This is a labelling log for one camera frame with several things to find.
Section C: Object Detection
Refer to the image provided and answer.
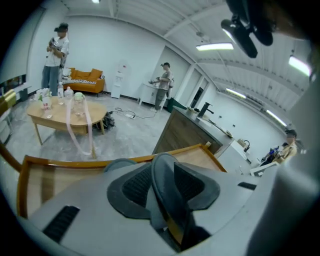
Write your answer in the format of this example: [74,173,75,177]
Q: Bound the black power cable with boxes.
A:
[113,107,157,120]

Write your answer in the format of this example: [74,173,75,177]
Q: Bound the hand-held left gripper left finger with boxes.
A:
[29,163,181,253]

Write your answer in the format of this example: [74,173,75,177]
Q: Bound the clear bottle with pale lid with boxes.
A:
[73,91,86,116]

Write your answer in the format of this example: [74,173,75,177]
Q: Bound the white low console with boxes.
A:
[0,73,33,102]

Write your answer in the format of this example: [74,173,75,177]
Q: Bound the oval wooden coffee table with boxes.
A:
[26,96,108,146]

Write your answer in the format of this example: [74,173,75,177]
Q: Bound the dark vanity cabinet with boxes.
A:
[152,106,235,161]

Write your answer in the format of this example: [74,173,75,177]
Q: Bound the red label plastic bottle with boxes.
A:
[41,96,53,119]
[57,81,65,105]

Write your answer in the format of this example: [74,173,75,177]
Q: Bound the white water dispenser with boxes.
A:
[110,59,131,99]

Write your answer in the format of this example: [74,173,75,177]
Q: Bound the orange sofa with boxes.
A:
[61,67,106,97]

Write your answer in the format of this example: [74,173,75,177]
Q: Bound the white cabinet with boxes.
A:
[137,82,161,105]

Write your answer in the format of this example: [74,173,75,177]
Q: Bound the pink strap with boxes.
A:
[65,96,97,160]

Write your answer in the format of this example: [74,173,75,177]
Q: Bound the black head camera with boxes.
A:
[220,13,275,59]

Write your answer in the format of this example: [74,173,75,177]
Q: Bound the clear glass bottle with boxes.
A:
[64,86,75,110]

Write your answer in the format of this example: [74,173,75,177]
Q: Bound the striped blanket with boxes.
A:
[61,78,97,85]

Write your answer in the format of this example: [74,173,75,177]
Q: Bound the black door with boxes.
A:
[192,86,205,108]

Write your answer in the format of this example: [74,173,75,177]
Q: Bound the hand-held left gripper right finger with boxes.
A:
[174,161,261,236]

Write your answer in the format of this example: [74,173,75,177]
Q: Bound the black bag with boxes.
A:
[92,111,116,131]

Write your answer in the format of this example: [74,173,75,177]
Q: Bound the black faucet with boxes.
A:
[196,101,215,118]

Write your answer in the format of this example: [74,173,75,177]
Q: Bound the wooden tray cart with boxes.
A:
[0,89,227,218]

